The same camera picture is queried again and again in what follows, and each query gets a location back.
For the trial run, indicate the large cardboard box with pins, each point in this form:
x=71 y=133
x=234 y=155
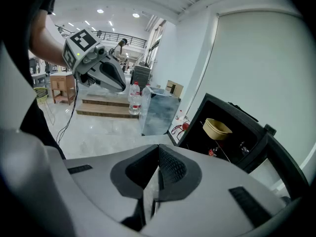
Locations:
x=174 y=88

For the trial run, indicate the small white red-capped bottle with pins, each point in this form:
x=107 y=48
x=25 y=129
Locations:
x=179 y=115

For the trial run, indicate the red cartoon bag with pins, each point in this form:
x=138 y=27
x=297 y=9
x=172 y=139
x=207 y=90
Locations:
x=185 y=126

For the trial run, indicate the yellow container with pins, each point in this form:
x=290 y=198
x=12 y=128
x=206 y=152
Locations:
x=217 y=131

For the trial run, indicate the gray metal cabinet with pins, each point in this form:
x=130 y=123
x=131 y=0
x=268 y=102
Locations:
x=142 y=76

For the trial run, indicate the dark glass bottle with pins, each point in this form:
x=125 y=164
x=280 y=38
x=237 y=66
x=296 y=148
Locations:
x=244 y=148

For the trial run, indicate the large clear water bottle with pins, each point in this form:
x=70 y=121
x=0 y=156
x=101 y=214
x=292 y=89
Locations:
x=135 y=104
x=134 y=88

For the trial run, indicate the person's left forearm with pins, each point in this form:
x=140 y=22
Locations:
x=47 y=46

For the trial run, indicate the brown wooden side table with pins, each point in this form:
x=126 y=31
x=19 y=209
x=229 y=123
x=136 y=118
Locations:
x=61 y=79

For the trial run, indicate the round ceiling light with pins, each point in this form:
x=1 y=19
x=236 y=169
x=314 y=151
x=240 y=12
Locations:
x=100 y=11
x=136 y=15

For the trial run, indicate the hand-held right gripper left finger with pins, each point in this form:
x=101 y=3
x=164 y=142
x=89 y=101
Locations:
x=93 y=194

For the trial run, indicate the person's black clothed body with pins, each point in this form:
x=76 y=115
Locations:
x=37 y=122

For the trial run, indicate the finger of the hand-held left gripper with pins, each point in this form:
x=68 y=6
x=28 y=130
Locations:
x=108 y=70

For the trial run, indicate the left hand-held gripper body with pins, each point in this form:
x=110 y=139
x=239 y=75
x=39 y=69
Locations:
x=74 y=53

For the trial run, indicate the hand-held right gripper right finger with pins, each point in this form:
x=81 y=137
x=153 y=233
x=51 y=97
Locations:
x=217 y=206

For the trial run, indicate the black cabinet fridge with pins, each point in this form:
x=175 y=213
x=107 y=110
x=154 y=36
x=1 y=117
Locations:
x=276 y=154

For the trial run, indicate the black balcony railing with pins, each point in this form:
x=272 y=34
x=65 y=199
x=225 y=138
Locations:
x=116 y=36

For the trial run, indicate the dark bottle with red label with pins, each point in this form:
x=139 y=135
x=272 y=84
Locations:
x=212 y=152

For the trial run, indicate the wooden step platform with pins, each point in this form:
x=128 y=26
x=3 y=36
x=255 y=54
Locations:
x=106 y=108

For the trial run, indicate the clear plastic storage bin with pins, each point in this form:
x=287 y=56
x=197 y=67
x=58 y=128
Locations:
x=160 y=112

